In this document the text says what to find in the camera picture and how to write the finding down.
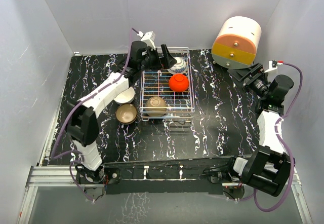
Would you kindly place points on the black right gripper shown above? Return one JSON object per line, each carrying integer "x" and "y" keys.
{"x": 242, "y": 74}

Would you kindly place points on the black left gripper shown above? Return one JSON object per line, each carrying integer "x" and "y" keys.
{"x": 168, "y": 60}

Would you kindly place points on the blue floral porcelain bowl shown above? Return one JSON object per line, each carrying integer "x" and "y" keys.
{"x": 180, "y": 66}

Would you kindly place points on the red bowl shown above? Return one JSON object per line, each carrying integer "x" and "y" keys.
{"x": 179, "y": 83}

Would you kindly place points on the black bowl with beige outside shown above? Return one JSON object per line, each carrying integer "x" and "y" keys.
{"x": 155, "y": 106}

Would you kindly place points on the white bowl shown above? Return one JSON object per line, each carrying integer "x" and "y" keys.
{"x": 125, "y": 97}

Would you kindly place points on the tan bowl with brown rim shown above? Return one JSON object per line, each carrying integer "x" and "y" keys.
{"x": 126, "y": 114}

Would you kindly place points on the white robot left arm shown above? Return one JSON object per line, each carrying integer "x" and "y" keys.
{"x": 82, "y": 121}

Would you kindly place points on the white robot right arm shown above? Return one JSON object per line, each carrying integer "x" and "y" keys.
{"x": 270, "y": 167}

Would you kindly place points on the round mini drawer cabinet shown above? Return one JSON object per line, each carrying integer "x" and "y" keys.
{"x": 236, "y": 44}

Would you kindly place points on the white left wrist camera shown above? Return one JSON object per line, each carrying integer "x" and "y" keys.
{"x": 147, "y": 38}

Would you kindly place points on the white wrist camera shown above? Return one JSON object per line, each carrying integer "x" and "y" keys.
{"x": 273, "y": 65}
{"x": 147, "y": 38}

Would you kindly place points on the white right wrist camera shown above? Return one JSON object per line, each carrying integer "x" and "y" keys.
{"x": 273, "y": 65}

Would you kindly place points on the white wire dish rack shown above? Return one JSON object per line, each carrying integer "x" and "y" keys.
{"x": 179, "y": 106}

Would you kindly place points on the aluminium frame rail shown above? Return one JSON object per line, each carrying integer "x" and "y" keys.
{"x": 60, "y": 176}

